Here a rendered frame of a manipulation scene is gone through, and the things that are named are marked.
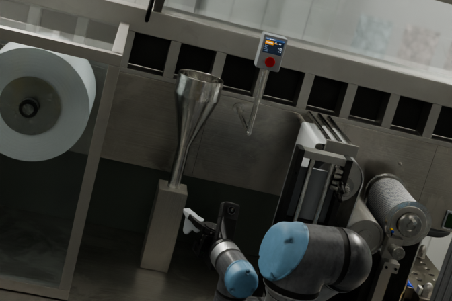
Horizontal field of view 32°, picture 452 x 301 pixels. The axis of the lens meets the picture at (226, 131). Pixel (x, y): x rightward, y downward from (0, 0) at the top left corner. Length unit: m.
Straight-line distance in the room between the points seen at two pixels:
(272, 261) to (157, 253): 0.99
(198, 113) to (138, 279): 0.54
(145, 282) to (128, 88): 0.63
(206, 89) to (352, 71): 0.58
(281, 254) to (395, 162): 1.32
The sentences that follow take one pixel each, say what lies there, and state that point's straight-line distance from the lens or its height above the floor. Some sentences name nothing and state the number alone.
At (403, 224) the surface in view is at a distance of 2.48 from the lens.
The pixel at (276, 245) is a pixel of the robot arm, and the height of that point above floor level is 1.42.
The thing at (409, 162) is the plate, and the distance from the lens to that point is 2.80.
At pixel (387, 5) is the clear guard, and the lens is 2.35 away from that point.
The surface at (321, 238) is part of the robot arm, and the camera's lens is 1.55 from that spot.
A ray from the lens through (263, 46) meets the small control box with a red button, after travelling 2.27.
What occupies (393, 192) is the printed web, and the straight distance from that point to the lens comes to 2.58.
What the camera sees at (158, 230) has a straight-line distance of 2.46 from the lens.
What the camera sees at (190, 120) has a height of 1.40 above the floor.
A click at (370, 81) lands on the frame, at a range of 2.69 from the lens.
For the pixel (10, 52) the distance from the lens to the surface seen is 2.05.
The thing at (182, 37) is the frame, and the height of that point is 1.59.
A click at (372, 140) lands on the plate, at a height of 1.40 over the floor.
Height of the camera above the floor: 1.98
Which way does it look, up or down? 15 degrees down
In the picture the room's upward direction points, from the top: 15 degrees clockwise
